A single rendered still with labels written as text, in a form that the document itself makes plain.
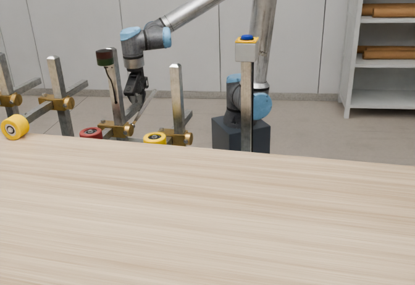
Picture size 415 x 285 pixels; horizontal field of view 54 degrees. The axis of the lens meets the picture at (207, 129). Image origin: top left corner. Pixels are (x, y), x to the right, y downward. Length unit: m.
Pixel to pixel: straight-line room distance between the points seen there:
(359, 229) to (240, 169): 0.39
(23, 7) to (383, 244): 4.32
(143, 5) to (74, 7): 0.73
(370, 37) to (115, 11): 2.50
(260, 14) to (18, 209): 1.28
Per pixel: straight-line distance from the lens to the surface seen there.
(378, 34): 4.23
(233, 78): 2.13
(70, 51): 4.67
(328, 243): 0.98
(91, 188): 1.20
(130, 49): 1.80
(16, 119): 1.59
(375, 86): 4.37
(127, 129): 1.64
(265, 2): 1.91
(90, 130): 1.54
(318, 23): 4.13
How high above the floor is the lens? 1.52
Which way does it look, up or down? 25 degrees down
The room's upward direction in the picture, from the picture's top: 2 degrees counter-clockwise
